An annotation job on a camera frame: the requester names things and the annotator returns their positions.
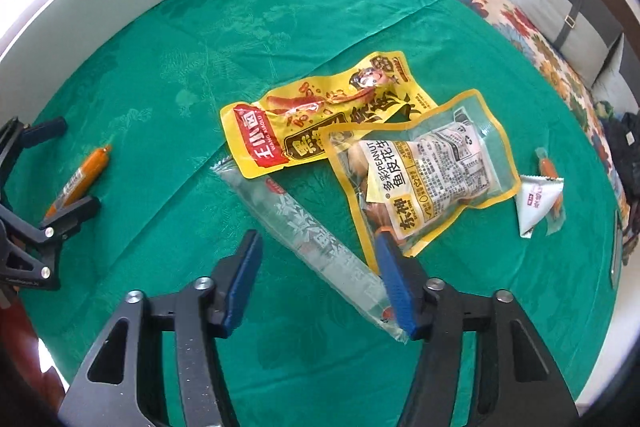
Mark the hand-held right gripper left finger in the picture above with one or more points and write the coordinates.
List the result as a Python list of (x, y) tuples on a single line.
[(240, 287)]

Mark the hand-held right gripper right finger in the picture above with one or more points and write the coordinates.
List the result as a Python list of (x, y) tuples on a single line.
[(397, 292)]

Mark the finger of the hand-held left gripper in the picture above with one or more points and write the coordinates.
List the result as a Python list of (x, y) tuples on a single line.
[(75, 212), (45, 129)]

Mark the orange sausage stick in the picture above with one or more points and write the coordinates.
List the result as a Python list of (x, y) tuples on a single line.
[(82, 172)]

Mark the long clear snack packet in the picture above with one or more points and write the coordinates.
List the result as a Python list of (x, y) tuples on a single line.
[(305, 227)]

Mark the clear peanut packet yellow border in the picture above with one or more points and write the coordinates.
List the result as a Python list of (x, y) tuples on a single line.
[(440, 172)]

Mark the white triangular snack packet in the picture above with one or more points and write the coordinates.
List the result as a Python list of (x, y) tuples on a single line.
[(537, 202)]

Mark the yellow snack packet with cartoon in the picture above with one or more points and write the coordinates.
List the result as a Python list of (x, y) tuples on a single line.
[(300, 107)]

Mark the small orange snack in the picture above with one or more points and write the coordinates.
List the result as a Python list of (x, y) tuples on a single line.
[(547, 167)]

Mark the green tablecloth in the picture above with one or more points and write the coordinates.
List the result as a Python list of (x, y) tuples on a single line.
[(175, 57)]

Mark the smartphone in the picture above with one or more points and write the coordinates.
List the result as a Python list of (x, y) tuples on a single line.
[(620, 257)]

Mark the black bag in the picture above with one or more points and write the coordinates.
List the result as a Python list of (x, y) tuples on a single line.
[(625, 142)]

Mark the floral bedsheet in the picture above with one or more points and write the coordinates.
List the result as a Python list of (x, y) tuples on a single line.
[(510, 22)]

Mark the grey two-tone pillow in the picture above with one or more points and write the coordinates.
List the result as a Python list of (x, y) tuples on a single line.
[(560, 7), (617, 77)]

